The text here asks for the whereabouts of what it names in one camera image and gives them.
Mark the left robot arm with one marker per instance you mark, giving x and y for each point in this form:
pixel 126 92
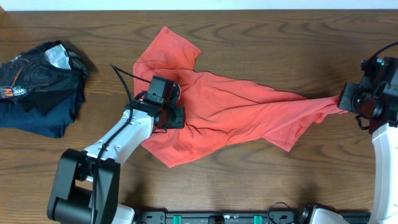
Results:
pixel 86 185

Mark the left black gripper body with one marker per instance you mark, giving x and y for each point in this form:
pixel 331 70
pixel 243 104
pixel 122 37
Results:
pixel 175 118

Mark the navy blue folded garment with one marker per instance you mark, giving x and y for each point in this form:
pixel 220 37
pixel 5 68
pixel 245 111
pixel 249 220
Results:
pixel 53 124

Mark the red t-shirt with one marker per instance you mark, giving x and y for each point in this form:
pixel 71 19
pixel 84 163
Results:
pixel 221 111

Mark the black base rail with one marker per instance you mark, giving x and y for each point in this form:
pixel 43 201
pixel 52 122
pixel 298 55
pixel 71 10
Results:
pixel 284 217

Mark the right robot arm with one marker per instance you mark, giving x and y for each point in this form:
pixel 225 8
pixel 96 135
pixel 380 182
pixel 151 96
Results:
pixel 374 101

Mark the black graphic t-shirt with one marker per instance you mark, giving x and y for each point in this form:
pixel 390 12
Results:
pixel 42 77

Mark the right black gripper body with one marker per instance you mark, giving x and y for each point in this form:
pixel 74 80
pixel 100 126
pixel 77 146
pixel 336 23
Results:
pixel 345 98

